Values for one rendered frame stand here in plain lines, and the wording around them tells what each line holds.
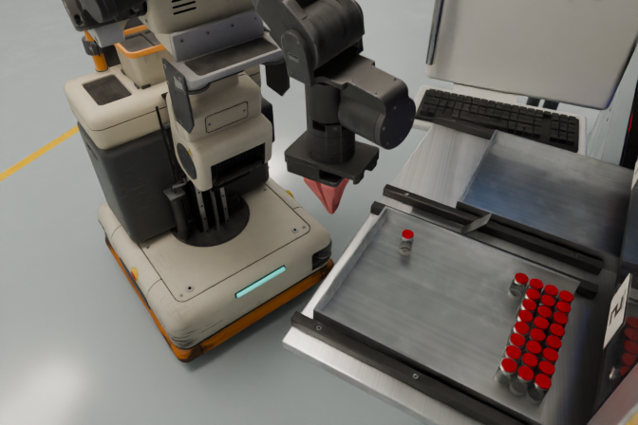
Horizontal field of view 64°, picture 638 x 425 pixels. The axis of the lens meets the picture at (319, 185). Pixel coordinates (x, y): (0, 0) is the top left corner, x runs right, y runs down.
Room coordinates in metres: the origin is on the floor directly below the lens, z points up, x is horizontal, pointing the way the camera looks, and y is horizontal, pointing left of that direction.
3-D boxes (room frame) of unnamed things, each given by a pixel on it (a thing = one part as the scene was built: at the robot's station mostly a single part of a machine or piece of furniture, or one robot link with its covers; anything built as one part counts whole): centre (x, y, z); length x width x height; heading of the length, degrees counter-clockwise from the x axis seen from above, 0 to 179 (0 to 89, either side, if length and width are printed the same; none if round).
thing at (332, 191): (0.49, -0.01, 1.13); 0.07 x 0.07 x 0.09; 60
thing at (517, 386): (0.41, -0.32, 0.90); 0.18 x 0.02 x 0.05; 150
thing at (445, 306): (0.47, -0.20, 0.90); 0.34 x 0.26 x 0.04; 60
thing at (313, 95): (0.49, -0.02, 1.27); 0.07 x 0.06 x 0.07; 44
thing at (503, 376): (0.42, -0.30, 0.90); 0.18 x 0.02 x 0.05; 150
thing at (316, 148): (0.49, -0.01, 1.21); 0.10 x 0.07 x 0.07; 60
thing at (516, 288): (0.50, -0.32, 0.90); 0.02 x 0.02 x 0.05
